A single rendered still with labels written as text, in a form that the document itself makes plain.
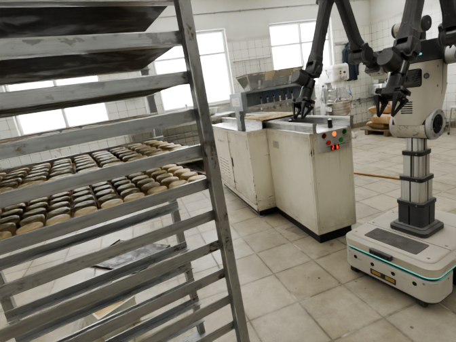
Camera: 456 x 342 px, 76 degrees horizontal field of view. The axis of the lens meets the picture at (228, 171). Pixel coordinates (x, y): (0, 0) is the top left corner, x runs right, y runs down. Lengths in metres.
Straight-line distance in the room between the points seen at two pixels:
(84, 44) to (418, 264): 1.63
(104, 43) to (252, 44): 5.42
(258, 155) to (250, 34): 3.76
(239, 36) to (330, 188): 4.29
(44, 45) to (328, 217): 1.99
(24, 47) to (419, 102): 1.60
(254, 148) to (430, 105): 1.40
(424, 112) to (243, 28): 4.68
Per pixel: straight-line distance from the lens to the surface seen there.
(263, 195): 2.75
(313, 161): 2.09
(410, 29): 1.31
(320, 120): 2.45
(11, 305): 1.27
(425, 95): 1.74
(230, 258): 0.84
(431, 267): 1.75
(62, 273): 0.75
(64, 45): 0.70
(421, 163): 1.86
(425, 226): 1.99
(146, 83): 0.71
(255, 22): 6.16
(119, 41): 0.71
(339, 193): 2.27
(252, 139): 2.60
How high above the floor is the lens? 1.17
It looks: 14 degrees down
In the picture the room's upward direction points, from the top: 9 degrees counter-clockwise
